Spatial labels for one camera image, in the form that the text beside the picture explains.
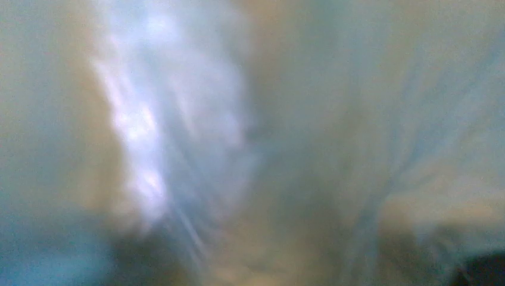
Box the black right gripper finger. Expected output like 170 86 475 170
451 253 504 286

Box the blue plastic trash bag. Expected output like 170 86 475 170
1 1 504 285

